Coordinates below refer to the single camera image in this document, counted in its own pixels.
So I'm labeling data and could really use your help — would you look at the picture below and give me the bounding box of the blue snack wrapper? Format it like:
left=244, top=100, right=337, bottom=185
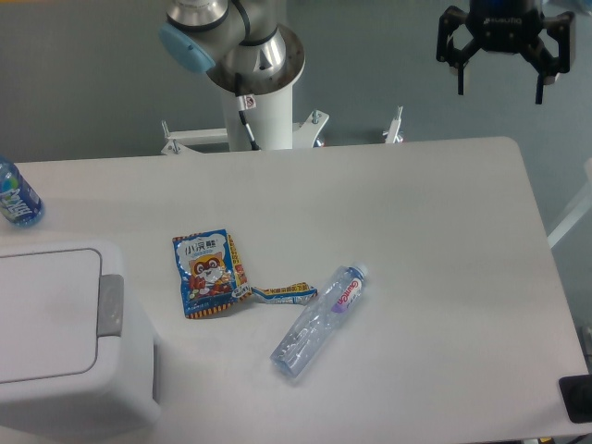
left=172, top=228, right=318, bottom=319

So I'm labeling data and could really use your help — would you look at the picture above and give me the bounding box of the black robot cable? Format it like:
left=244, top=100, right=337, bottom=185
left=229, top=0, right=260, bottom=152

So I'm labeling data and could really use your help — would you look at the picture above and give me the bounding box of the grey lid push button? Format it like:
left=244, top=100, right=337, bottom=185
left=97, top=274, right=124, bottom=338

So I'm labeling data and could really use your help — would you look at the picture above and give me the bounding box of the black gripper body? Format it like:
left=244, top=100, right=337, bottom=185
left=455, top=1, right=545, bottom=55

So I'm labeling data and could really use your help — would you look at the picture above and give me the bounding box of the white trash can lid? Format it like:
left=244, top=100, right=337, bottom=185
left=1, top=249, right=102, bottom=383

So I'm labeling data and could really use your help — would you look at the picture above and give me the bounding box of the white frame at right edge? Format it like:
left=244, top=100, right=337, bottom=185
left=548, top=158, right=591, bottom=249

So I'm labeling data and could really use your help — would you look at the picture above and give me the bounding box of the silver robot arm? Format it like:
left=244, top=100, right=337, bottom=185
left=158, top=1, right=575, bottom=104

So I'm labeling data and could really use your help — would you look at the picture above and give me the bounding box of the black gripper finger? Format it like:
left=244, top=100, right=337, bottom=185
left=521, top=10, right=575, bottom=105
left=436, top=6, right=482, bottom=95

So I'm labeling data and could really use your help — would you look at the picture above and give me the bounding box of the white trash can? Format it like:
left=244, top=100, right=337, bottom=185
left=1, top=240, right=160, bottom=441

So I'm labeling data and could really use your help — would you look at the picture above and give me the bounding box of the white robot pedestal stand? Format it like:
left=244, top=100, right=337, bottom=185
left=159, top=68, right=406, bottom=156

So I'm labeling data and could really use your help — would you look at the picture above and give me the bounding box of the clear plastic water bottle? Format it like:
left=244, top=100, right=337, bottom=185
left=270, top=262, right=368, bottom=378

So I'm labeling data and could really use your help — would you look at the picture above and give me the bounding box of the black device at table edge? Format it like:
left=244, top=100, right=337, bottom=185
left=559, top=375, right=591, bottom=424

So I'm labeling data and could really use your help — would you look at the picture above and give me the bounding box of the blue drink bottle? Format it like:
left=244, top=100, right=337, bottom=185
left=1, top=156, right=44, bottom=227

